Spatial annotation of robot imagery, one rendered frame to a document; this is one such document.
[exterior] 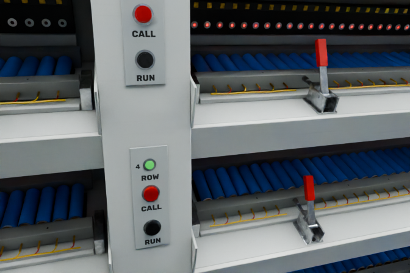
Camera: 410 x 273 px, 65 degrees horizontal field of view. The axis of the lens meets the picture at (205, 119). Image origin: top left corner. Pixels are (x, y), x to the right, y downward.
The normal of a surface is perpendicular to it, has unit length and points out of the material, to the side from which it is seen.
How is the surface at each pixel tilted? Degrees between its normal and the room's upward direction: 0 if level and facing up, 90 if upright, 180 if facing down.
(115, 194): 90
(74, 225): 19
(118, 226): 90
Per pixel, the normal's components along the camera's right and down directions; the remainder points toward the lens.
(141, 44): 0.28, 0.24
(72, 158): 0.26, 0.54
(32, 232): 0.09, -0.84
